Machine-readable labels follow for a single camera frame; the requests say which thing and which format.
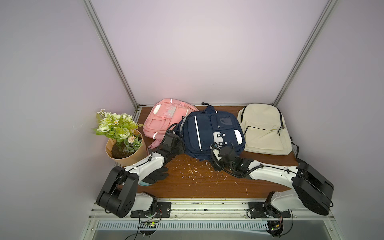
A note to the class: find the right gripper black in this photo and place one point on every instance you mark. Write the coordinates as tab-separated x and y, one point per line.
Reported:
221	151

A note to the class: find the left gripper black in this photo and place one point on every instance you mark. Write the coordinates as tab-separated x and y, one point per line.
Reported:
181	146

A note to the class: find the navy blue backpack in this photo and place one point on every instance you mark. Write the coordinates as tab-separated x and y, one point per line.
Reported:
199	130

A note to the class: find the cream canvas backpack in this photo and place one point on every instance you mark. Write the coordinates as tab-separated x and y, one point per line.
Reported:
265	131

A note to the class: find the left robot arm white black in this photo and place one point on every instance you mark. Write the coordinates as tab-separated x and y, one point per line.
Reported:
119	194

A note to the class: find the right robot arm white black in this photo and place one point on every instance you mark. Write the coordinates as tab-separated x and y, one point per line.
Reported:
307	188

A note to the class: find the pink backpack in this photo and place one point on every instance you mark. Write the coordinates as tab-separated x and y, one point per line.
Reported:
162	116

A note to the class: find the black glove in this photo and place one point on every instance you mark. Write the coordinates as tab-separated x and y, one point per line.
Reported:
157	175

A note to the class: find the brown paper flower pot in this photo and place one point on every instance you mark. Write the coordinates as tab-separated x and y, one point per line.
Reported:
140	154

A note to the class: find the artificial green flower bouquet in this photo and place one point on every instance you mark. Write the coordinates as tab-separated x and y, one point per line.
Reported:
120	128

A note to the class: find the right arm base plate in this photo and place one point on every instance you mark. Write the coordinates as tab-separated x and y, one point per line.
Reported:
259	210

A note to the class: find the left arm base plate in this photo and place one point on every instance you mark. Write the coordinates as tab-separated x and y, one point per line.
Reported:
157	210

